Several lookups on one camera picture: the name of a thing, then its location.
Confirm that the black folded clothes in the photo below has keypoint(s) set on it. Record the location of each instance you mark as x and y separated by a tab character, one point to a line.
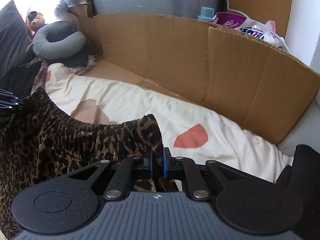
307	170

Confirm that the large cardboard sheet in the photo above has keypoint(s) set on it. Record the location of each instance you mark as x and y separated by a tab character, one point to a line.
175	55

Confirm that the black crumpled cloth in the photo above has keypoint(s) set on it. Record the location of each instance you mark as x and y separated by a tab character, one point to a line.
77	60

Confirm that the dark grey pillow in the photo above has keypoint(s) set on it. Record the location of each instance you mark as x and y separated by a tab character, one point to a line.
12	37

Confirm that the pastel printed cloth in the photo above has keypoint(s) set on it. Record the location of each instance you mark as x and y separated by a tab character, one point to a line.
87	63

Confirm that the tall cardboard panel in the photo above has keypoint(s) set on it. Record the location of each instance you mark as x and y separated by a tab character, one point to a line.
262	0

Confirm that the leopard print pants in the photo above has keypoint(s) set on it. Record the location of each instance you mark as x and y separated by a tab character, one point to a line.
62	142

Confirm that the purple detergent bag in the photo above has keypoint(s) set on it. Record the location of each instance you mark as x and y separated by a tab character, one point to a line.
237	25

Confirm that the clear plastic bag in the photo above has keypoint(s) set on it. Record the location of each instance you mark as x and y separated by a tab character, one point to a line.
61	8

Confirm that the small cardboard box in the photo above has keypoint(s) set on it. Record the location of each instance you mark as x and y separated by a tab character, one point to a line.
80	10

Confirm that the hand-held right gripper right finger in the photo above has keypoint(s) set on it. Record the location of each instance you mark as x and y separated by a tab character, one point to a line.
165	165

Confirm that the grey neck pillow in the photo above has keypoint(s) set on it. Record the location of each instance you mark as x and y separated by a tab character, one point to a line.
75	45

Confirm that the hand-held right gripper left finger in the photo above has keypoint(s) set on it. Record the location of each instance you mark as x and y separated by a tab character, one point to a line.
150	165

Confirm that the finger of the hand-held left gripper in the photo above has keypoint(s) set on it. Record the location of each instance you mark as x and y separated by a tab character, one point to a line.
7	95
12	105

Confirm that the bear print blanket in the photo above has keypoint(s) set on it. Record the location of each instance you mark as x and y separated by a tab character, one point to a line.
150	105

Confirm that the plush toy bear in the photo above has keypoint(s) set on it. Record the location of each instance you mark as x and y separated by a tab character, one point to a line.
37	21

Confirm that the white detergent bottle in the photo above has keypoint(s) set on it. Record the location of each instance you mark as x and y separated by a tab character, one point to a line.
206	13

